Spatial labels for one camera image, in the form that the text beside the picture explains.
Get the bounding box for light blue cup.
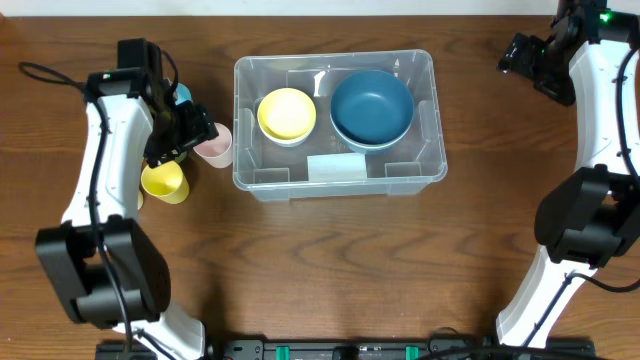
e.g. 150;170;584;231
174;83;193;105

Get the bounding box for pink cup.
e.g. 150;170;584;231
194;123;233;169

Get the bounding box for yellow cup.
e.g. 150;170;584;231
141;161;190;205

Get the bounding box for cream white cup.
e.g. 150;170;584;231
137;190;144;210

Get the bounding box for yellow small bowl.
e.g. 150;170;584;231
257;88;316;139

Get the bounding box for white small bowl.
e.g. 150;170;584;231
260;127;313;147

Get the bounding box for dark blue bowl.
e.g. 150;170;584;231
338;134;402;154
330;70;415;122

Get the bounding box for beige large bowl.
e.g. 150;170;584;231
331;115;411;154

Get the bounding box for green cup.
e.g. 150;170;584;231
174;152;188;164

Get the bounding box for light grey small bowl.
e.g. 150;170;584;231
270;138;306;148

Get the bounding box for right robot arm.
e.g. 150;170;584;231
496;0;639;349

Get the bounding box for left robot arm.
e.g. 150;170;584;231
35;38;217;359

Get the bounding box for clear plastic storage container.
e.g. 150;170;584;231
233;49;448;202

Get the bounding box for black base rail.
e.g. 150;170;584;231
94;338;597;360

